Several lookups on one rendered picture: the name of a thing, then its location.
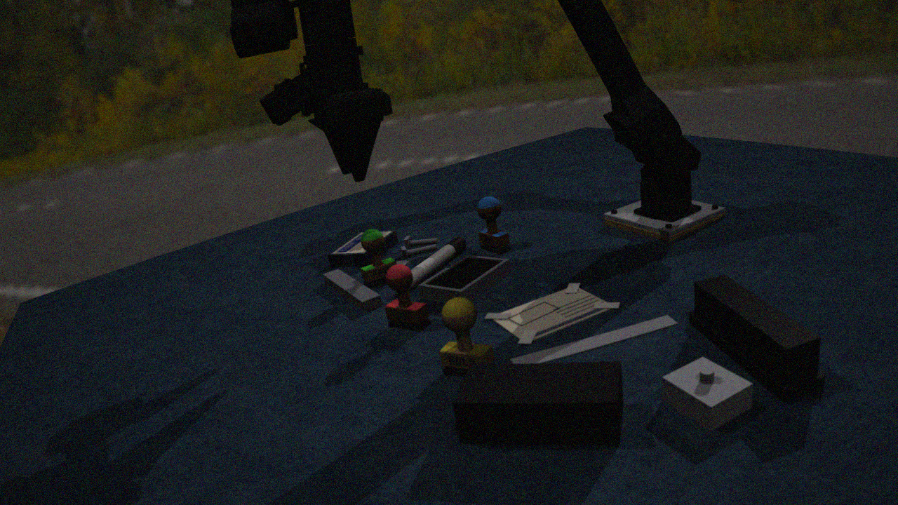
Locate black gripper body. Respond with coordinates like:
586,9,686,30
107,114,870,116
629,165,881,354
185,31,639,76
302,38,393,126

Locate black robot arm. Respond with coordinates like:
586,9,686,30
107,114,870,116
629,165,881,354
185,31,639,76
230,0,702,222

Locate red rubber stamp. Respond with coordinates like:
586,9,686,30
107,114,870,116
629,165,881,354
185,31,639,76
385,264,431,332

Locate yellow-topped rubber stamp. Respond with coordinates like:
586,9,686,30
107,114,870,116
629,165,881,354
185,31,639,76
439,297,495,377

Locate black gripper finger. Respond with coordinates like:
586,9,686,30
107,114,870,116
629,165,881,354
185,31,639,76
308,119,351,175
324,116,384,182

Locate rubber stamp with blue knob handle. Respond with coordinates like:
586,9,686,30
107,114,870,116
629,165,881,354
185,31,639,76
477,196,511,255

